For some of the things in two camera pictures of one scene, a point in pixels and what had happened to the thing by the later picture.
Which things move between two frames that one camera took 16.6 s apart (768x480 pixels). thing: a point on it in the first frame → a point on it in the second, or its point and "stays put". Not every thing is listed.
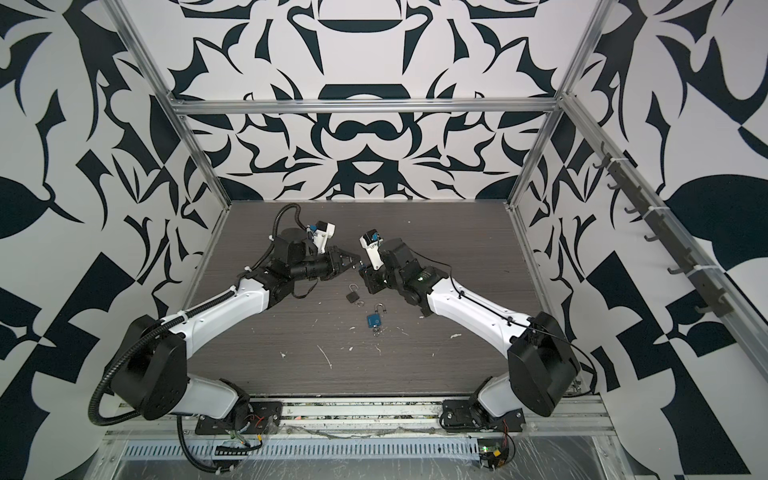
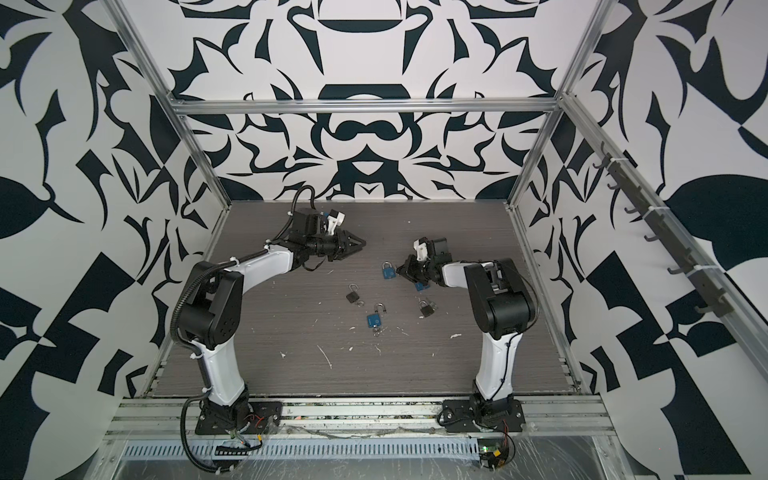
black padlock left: x=352 y=296 stays put
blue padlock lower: x=375 y=320 stays put
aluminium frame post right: x=592 y=30 stays put
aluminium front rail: x=388 y=420 stays put
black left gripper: x=333 y=256 → x=345 y=248
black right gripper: x=371 y=277 → x=410 y=272
